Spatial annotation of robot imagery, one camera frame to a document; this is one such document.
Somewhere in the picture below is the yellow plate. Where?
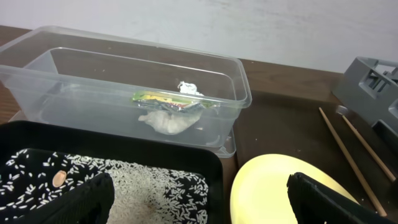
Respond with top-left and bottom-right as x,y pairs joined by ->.
230,154 -> 356,224

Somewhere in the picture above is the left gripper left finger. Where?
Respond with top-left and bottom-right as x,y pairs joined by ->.
1,173 -> 115,224

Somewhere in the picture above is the brown nut piece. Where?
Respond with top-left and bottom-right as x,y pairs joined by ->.
52,170 -> 67,188

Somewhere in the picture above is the clear plastic bin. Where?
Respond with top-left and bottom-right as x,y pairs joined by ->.
1,26 -> 252,149

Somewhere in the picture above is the white tissue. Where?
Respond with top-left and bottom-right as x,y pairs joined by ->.
137,80 -> 206,136

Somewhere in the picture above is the pile of white rice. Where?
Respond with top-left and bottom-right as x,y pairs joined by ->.
1,149 -> 209,224

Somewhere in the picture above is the dark brown serving tray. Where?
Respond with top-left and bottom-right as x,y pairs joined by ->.
234,91 -> 397,222

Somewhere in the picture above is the green yellow snack wrapper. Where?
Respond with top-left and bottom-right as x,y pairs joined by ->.
131,91 -> 215,113

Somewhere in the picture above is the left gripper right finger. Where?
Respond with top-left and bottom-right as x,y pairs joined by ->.
287,172 -> 394,224

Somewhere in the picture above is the black plastic tray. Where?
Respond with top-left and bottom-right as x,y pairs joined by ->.
1,121 -> 227,223

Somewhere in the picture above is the grey dishwasher rack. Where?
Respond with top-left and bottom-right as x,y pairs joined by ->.
333,57 -> 397,146

